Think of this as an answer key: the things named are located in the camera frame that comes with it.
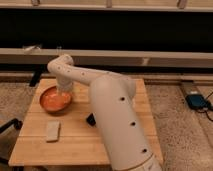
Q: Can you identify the orange ceramic bowl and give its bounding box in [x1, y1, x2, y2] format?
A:
[39, 86, 72, 113]

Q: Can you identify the white shelf rail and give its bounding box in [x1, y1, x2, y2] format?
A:
[0, 48, 213, 68]

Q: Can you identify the blue black device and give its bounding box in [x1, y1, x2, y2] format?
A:
[186, 94, 207, 110]

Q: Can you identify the black cable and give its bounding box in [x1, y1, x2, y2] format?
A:
[199, 91, 213, 122]

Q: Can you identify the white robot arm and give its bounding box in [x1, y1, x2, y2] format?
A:
[47, 54, 162, 171]

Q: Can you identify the black chair base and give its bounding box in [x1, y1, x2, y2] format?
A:
[0, 118, 23, 134]

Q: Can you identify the beige rectangular sponge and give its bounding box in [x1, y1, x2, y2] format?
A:
[46, 121, 60, 142]

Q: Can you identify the black rectangular phone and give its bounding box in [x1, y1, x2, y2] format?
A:
[86, 114, 96, 126]

